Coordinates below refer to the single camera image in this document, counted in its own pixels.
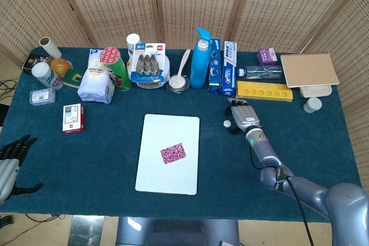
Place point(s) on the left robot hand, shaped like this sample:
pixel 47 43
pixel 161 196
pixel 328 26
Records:
pixel 7 171

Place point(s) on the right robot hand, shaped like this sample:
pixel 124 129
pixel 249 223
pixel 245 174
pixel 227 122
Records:
pixel 245 116

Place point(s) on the small white round disc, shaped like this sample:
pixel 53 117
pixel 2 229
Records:
pixel 227 123

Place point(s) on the pink patterned card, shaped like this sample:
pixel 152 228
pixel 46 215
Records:
pixel 173 153

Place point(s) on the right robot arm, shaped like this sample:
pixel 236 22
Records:
pixel 340 202

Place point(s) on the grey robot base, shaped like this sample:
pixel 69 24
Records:
pixel 178 231

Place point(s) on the white board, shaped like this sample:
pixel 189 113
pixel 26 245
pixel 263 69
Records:
pixel 168 177

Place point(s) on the yellow foam tray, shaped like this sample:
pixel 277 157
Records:
pixel 263 93

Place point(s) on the clear water bottle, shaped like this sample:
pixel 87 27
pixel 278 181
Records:
pixel 262 72

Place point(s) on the Crest toothpaste box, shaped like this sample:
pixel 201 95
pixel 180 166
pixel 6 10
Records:
pixel 229 70

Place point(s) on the blue Oreo box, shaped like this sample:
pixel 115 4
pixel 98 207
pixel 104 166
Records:
pixel 214 67

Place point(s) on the purple small box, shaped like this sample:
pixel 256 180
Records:
pixel 267 56

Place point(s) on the dark patterned bowl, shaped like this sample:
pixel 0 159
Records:
pixel 186 86

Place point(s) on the blue pump bottle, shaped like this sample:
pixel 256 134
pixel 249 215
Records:
pixel 199 67

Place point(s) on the small grey jar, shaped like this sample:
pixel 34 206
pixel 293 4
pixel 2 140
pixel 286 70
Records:
pixel 312 105

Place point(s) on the beige lunch box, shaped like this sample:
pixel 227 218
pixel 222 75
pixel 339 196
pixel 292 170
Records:
pixel 315 92

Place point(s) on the white plastic spoon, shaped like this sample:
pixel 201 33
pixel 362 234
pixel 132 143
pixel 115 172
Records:
pixel 176 81

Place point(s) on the brown spiral notebook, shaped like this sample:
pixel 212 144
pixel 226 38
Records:
pixel 310 69

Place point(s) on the small clear plastic box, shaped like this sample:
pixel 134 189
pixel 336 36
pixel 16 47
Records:
pixel 42 97

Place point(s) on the red white card box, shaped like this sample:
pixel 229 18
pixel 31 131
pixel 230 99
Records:
pixel 72 117

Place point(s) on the teal table cloth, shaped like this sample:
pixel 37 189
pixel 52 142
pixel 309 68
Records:
pixel 101 156

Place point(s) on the clear plastic container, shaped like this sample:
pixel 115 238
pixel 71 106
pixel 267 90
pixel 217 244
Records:
pixel 150 84

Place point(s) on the white printed snack cup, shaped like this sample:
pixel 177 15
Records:
pixel 46 76

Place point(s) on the black tin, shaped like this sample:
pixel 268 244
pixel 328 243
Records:
pixel 30 63

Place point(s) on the green yellow sponge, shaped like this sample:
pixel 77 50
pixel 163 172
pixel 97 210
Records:
pixel 73 79

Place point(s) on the orange bottle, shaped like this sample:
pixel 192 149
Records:
pixel 60 66

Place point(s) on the pale paper flour bag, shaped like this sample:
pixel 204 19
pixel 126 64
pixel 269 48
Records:
pixel 93 87

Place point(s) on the wicker folding screen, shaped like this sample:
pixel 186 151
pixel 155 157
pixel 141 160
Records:
pixel 187 4

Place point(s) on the white cardboard tube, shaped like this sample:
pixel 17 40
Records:
pixel 50 47

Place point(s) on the green Pringles can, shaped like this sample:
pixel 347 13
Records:
pixel 119 70

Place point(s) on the white tall bottle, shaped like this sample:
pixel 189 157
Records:
pixel 132 41

